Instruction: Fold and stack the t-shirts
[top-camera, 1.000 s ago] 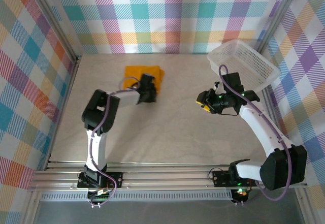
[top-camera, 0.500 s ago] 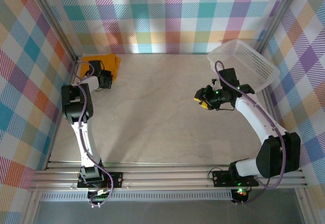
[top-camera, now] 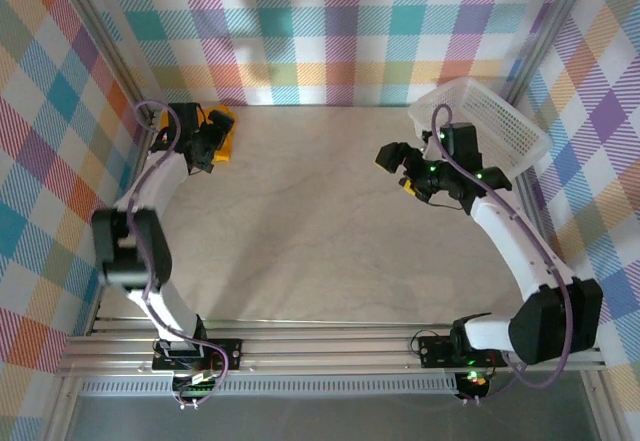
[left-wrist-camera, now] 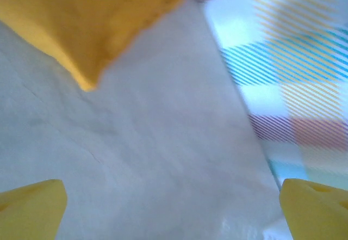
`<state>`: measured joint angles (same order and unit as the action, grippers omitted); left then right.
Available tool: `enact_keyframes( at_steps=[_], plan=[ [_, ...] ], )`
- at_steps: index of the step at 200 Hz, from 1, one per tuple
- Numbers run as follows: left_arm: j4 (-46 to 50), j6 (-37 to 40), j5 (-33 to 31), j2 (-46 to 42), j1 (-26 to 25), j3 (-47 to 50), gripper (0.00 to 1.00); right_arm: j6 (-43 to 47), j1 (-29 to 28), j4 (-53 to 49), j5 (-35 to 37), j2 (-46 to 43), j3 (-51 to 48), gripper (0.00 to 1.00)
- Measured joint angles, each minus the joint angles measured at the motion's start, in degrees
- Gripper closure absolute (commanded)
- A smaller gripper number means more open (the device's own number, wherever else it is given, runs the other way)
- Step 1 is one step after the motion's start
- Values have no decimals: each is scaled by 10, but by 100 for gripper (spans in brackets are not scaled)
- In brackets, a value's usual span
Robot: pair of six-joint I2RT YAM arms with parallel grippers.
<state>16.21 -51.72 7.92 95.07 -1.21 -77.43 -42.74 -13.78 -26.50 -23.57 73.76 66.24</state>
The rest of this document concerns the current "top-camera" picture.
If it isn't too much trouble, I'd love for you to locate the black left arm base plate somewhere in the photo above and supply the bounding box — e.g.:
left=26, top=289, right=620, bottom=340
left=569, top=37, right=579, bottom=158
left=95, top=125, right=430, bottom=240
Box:
left=151, top=338, right=244, bottom=375

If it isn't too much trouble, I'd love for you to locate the aluminium frame post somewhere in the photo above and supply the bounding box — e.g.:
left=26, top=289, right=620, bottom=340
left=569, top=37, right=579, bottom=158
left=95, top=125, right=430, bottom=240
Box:
left=501, top=0, right=599, bottom=112
left=49, top=0, right=162, bottom=132

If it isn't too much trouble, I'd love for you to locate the yellow t-shirt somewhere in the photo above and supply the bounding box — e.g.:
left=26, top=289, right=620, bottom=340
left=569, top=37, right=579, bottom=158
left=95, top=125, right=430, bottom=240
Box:
left=158, top=104, right=239, bottom=165

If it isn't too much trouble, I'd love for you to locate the white plastic basket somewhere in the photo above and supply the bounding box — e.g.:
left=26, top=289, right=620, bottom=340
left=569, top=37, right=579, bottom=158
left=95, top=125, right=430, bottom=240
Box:
left=407, top=76, right=551, bottom=178

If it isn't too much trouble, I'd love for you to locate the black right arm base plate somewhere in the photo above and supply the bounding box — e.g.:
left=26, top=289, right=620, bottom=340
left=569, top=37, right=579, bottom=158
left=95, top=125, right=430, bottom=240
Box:
left=416, top=333, right=512, bottom=370

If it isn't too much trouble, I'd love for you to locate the aluminium mounting rail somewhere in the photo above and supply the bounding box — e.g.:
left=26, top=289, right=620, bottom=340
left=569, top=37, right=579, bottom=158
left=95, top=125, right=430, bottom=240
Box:
left=54, top=328, right=609, bottom=377

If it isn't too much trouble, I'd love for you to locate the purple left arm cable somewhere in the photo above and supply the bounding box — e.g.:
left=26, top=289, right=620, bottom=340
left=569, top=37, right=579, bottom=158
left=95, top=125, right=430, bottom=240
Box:
left=127, top=100, right=232, bottom=408

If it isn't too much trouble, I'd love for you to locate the grey slotted cable duct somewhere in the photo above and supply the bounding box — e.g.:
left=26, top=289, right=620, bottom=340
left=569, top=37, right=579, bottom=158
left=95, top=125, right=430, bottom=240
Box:
left=79, top=378, right=459, bottom=398

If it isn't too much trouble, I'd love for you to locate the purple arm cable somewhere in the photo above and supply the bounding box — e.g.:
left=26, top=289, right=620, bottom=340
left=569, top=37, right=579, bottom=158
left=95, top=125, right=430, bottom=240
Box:
left=127, top=100, right=232, bottom=408
left=430, top=104, right=574, bottom=406

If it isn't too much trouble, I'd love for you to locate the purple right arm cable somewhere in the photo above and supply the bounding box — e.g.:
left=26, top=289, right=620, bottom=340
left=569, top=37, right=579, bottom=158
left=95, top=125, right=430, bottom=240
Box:
left=430, top=104, right=574, bottom=406

